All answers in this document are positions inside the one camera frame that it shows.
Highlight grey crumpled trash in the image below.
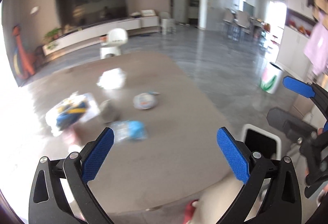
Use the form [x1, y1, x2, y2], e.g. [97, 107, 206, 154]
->
[99, 100, 120, 123]

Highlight stacked white stools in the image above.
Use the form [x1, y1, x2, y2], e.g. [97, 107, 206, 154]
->
[159, 12, 176, 35]

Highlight white square trash bin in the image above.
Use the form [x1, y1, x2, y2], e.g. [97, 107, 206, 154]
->
[241, 124, 282, 160]

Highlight white tulip trash can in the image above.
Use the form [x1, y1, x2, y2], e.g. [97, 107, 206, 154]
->
[260, 62, 284, 94]

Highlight white plastic chair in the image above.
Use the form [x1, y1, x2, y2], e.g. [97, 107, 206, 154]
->
[100, 28, 128, 59]

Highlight blue plastic bag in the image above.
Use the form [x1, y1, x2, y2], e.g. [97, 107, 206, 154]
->
[111, 121, 147, 142]

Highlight potted green plant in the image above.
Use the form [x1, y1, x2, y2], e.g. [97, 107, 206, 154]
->
[43, 27, 62, 44]

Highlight red slipper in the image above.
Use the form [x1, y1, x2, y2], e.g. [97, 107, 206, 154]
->
[183, 200, 198, 224]

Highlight white round wrapped trash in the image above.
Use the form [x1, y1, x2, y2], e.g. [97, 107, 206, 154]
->
[133, 92, 159, 110]

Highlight pink hanging cloth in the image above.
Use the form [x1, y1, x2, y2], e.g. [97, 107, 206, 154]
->
[304, 12, 327, 76]

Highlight long white tv cabinet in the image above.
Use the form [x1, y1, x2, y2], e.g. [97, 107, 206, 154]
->
[43, 16, 160, 58]

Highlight blue yellow snack package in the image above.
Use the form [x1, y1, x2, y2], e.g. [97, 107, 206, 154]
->
[45, 92, 100, 137]

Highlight dining table with chairs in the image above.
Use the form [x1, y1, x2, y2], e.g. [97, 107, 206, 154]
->
[222, 8, 267, 43]

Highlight framed picture on cabinet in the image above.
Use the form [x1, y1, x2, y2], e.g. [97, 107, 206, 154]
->
[141, 10, 157, 17]

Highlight large wall television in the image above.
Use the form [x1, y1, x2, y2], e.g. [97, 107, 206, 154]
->
[55, 0, 128, 29]

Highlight crumpled white tissue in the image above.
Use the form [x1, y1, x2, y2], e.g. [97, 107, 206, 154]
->
[97, 68, 127, 90]

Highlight orange dinosaur toy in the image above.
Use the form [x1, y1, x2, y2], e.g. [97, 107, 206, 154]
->
[12, 25, 36, 80]

